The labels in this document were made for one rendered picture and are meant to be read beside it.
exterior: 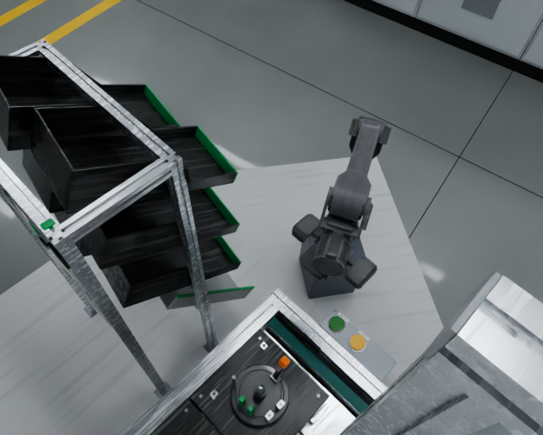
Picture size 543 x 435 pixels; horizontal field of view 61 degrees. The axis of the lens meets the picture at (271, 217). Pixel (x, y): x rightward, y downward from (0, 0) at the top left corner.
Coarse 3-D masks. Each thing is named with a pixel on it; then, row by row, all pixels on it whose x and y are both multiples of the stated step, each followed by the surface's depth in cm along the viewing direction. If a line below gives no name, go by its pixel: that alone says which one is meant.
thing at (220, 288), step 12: (216, 276) 121; (228, 276) 125; (180, 288) 107; (216, 288) 117; (228, 288) 120; (240, 288) 116; (252, 288) 121; (168, 300) 101; (180, 300) 100; (192, 300) 103; (216, 300) 112
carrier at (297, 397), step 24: (264, 336) 119; (240, 360) 115; (264, 360) 116; (216, 384) 112; (240, 384) 110; (264, 384) 110; (288, 384) 112; (312, 384) 113; (216, 408) 109; (240, 408) 107; (264, 408) 107; (288, 408) 109; (312, 408) 110; (240, 432) 106; (264, 432) 106; (288, 432) 107
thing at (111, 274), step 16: (208, 240) 108; (224, 240) 107; (160, 256) 98; (176, 256) 100; (208, 256) 104; (224, 256) 106; (112, 272) 87; (128, 272) 92; (144, 272) 94; (160, 272) 96; (176, 272) 89; (208, 272) 98; (224, 272) 102; (112, 288) 88; (128, 288) 83; (144, 288) 86; (160, 288) 90; (176, 288) 94; (128, 304) 86
